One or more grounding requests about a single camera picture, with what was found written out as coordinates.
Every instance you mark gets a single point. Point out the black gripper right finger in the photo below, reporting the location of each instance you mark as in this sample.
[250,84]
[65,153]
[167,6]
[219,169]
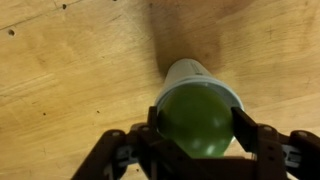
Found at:
[270,150]

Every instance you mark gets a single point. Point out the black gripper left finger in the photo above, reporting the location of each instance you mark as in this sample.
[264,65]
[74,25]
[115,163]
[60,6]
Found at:
[140,153]

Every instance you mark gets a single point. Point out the white plastic cup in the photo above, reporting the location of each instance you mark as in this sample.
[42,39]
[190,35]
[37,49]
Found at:
[188,71]

